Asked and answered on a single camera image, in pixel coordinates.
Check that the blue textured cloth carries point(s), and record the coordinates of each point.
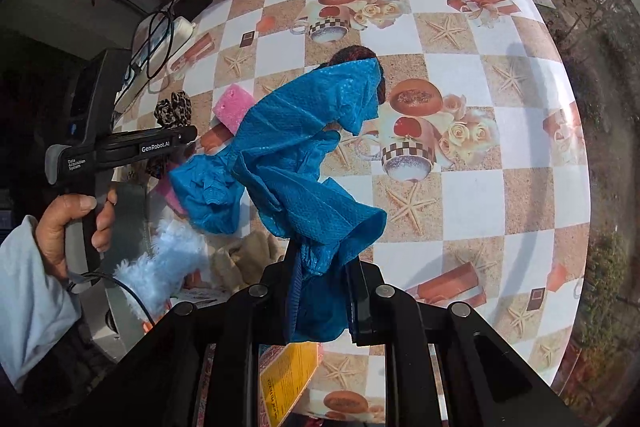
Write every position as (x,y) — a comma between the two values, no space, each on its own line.
(300,132)

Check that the red and green knit hat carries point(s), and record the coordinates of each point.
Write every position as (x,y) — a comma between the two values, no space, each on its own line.
(352,54)

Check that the white printed paper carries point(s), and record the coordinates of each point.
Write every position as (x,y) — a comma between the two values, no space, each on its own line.
(197,297)

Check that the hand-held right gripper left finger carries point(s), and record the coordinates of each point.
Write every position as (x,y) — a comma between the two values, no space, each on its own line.
(277,287)

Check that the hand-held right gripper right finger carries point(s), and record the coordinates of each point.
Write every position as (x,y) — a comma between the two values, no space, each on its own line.
(362,302)

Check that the person's left hand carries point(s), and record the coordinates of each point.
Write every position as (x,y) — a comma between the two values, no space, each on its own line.
(55,227)

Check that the white power strip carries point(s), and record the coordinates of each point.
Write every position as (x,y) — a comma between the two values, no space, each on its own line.
(177,29)

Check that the checkered printed tablecloth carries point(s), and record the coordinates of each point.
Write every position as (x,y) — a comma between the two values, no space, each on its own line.
(450,207)

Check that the pink fabric piece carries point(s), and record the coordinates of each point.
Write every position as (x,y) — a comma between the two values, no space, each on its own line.
(167,197)

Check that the pink sponge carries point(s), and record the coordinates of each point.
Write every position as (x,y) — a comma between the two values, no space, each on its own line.
(231,107)

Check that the leopard print scrunchie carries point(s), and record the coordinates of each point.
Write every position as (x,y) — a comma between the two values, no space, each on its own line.
(156,167)
(172,109)

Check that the beige cloth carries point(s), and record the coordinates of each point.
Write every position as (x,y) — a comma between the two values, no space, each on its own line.
(245,262)

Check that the light blue fluffy cloth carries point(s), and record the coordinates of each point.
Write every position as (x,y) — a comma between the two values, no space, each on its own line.
(170,252)

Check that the red and yellow box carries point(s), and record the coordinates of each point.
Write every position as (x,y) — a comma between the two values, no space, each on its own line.
(287,382)

